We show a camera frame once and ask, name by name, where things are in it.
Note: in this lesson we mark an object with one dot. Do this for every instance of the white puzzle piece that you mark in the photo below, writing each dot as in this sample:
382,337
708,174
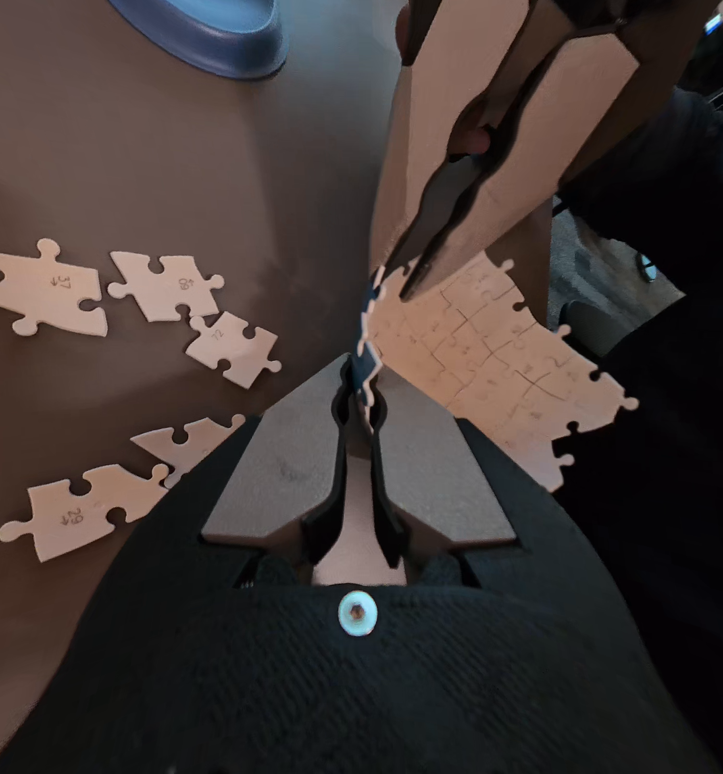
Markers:
234,346
47,290
161,284
77,514
180,446

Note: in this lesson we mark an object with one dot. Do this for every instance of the black office chair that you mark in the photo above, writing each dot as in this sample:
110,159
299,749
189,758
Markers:
591,326

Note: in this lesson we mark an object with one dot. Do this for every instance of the partly built white puzzle ball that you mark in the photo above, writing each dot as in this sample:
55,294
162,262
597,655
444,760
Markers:
494,363

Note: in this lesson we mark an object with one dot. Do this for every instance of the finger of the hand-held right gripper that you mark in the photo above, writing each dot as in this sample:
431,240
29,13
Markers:
567,109
440,78

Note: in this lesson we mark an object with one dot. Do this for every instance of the blue plastic ball stand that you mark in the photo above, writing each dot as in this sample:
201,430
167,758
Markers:
216,42

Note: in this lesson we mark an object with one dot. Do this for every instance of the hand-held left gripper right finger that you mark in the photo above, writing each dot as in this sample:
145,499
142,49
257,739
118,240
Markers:
440,477

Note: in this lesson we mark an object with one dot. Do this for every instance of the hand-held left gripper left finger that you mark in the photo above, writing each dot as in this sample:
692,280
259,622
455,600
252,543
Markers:
276,477

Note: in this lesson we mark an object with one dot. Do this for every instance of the joined puzzle pieces strip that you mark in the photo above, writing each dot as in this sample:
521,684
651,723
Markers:
364,363

